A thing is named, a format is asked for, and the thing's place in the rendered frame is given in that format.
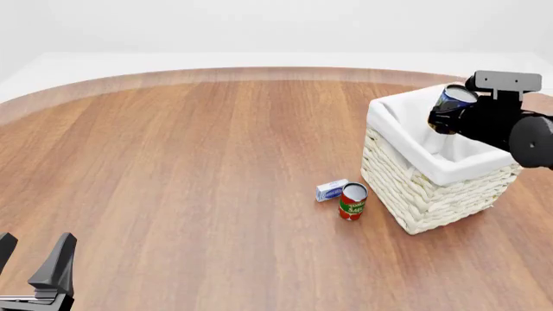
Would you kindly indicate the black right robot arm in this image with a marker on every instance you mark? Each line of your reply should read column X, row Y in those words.
column 533, row 142

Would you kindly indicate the white woven basket with liner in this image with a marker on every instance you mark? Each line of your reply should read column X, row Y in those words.
column 432, row 181

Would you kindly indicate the red tomato sauce can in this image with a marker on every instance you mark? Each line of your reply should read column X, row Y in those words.
column 352, row 204

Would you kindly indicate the blue soup can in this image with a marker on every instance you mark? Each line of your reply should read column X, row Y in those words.
column 454, row 97

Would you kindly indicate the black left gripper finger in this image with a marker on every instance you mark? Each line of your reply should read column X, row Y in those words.
column 56, row 269
column 5, row 246

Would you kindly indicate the white and blue cream cheese box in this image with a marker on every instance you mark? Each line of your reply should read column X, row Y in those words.
column 330, row 191

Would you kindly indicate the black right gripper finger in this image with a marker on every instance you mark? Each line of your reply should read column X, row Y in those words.
column 470, row 83
column 445, row 121

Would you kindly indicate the grey plate on black stalk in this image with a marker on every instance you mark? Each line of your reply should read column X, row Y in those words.
column 507, row 81

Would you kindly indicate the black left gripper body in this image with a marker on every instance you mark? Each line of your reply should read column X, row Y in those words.
column 60, row 303

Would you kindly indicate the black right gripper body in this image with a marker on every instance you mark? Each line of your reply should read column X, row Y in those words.
column 488, row 120

